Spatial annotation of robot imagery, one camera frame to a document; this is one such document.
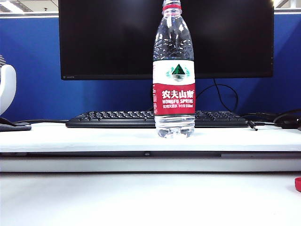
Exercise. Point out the dark grey cloth garment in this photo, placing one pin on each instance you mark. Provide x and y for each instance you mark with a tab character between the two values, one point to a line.
14	127

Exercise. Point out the red plastic bottle cap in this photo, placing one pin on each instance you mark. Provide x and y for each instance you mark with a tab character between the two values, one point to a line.
298	184

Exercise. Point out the clear plastic water bottle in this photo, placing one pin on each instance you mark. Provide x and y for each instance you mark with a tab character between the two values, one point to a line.
174	77

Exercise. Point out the black computer monitor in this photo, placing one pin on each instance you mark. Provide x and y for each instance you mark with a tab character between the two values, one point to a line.
235	40

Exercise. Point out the white desk fan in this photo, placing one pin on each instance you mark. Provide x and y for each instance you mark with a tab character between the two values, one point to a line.
8	87

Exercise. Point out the black computer keyboard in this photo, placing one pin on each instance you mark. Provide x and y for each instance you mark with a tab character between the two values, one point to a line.
105	118

